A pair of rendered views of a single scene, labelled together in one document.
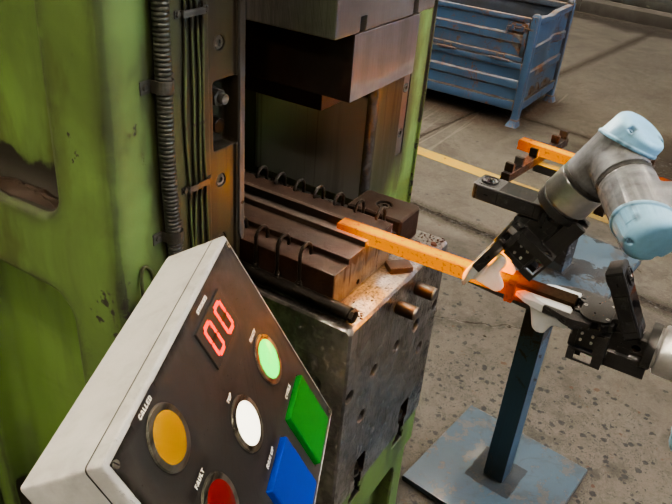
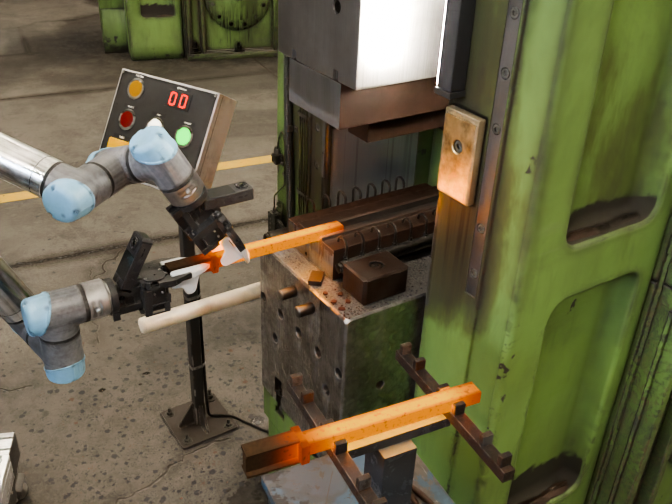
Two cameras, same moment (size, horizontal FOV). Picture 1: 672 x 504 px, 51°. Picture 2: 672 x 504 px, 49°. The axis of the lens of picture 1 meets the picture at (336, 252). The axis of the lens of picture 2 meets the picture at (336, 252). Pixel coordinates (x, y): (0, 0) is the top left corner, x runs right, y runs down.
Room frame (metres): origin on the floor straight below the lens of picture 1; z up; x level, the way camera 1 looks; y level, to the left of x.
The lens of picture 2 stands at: (1.75, -1.36, 1.81)
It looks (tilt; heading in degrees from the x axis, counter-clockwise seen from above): 30 degrees down; 116
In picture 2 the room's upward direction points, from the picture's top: 3 degrees clockwise
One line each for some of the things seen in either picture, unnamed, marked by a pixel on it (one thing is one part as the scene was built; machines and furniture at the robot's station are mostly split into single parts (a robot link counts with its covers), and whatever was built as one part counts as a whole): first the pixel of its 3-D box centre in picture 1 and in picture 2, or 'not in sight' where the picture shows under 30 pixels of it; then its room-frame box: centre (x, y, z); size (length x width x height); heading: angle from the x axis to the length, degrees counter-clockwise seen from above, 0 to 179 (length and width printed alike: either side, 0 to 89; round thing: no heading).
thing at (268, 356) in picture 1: (268, 359); (183, 136); (0.60, 0.06, 1.09); 0.05 x 0.03 x 0.04; 151
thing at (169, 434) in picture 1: (169, 437); (135, 88); (0.41, 0.12, 1.16); 0.05 x 0.03 x 0.04; 151
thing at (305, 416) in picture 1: (304, 419); not in sight; (0.60, 0.02, 1.01); 0.07 x 0.05 x 0.07; 176
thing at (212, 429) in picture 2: not in sight; (198, 411); (0.51, 0.16, 0.05); 0.22 x 0.22 x 0.09; 61
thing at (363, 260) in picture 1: (266, 224); (383, 223); (1.14, 0.13, 0.96); 0.42 x 0.20 x 0.09; 61
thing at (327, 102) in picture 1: (260, 67); (412, 113); (1.18, 0.16, 1.24); 0.30 x 0.07 x 0.06; 61
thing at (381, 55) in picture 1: (272, 28); (394, 79); (1.14, 0.13, 1.32); 0.42 x 0.20 x 0.10; 61
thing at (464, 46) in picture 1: (467, 44); not in sight; (5.08, -0.81, 0.36); 1.20 x 0.80 x 0.72; 59
